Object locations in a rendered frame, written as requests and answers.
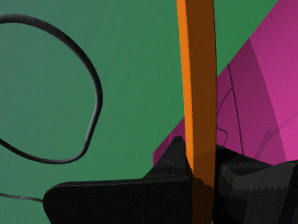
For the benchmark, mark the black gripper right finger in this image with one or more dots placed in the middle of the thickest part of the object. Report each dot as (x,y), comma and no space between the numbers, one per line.
(249,191)

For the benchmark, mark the orange handle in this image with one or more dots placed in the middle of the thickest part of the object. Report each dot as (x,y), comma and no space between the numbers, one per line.
(199,70)

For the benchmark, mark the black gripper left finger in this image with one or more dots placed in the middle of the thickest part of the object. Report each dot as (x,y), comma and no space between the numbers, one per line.
(162,196)

